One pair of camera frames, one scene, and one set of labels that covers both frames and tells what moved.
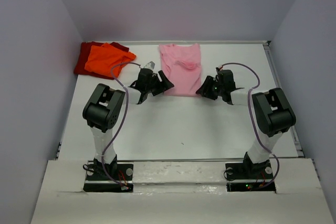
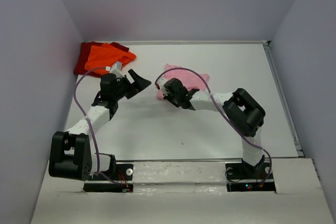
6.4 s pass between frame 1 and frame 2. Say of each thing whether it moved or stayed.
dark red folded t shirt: stayed
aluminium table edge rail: stayed
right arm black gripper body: moved
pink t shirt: moved
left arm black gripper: moved
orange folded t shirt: stayed
